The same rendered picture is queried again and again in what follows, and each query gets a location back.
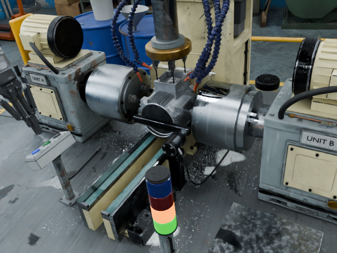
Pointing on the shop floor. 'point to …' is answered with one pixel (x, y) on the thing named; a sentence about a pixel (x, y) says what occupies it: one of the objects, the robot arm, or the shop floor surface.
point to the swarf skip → (321, 19)
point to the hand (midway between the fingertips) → (34, 125)
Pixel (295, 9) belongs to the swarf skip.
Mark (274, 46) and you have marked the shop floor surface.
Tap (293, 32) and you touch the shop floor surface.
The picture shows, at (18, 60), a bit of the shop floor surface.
